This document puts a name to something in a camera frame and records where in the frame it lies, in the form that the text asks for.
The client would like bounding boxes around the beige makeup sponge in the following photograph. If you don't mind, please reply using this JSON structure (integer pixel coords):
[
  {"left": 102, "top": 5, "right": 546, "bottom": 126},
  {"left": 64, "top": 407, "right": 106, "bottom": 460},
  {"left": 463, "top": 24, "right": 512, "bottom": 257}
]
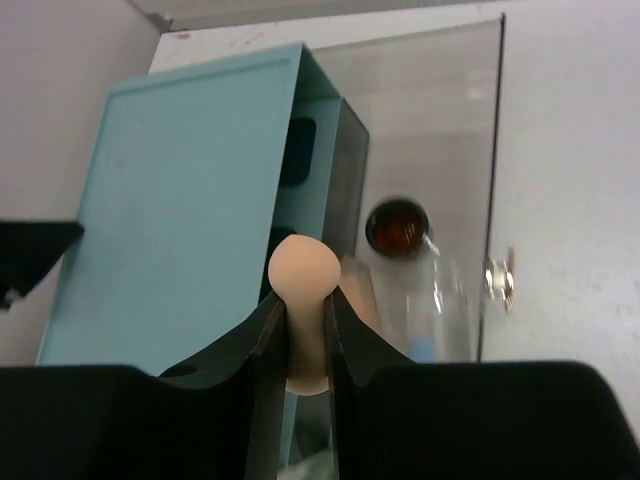
[{"left": 268, "top": 234, "right": 341, "bottom": 396}]

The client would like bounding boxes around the gold drawer knob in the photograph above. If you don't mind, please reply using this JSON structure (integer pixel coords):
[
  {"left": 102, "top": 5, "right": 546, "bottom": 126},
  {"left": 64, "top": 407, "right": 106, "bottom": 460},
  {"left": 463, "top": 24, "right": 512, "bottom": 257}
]
[{"left": 484, "top": 247, "right": 516, "bottom": 314}]

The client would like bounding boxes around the brown round jar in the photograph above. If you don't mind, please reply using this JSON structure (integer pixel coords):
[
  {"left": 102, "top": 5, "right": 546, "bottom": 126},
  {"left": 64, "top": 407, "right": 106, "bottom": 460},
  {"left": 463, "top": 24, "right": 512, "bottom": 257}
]
[{"left": 364, "top": 197, "right": 431, "bottom": 261}]

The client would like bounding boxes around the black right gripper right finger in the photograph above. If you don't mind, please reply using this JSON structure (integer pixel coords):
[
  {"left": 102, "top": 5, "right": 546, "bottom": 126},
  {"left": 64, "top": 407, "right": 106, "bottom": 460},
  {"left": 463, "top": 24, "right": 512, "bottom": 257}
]
[{"left": 324, "top": 290, "right": 639, "bottom": 479}]

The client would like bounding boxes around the clear plastic bottle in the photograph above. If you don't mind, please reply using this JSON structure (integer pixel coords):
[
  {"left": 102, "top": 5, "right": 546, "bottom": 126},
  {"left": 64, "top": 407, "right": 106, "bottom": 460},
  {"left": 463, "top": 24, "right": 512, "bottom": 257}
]
[{"left": 373, "top": 238, "right": 476, "bottom": 364}]

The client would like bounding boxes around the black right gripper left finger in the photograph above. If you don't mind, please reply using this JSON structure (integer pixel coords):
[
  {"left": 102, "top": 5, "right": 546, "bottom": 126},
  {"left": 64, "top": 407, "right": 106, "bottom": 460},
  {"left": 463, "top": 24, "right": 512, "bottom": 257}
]
[{"left": 1, "top": 295, "right": 286, "bottom": 479}]

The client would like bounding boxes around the teal makeup box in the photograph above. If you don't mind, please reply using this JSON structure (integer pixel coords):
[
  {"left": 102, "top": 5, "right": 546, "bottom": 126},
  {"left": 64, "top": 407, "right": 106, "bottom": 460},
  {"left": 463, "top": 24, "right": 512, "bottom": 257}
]
[{"left": 38, "top": 43, "right": 368, "bottom": 374}]

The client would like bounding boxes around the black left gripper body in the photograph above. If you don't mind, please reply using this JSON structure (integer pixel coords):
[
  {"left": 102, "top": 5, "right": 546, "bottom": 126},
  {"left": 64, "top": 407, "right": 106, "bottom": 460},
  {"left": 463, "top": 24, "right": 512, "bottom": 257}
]
[{"left": 1, "top": 220, "right": 84, "bottom": 311}]

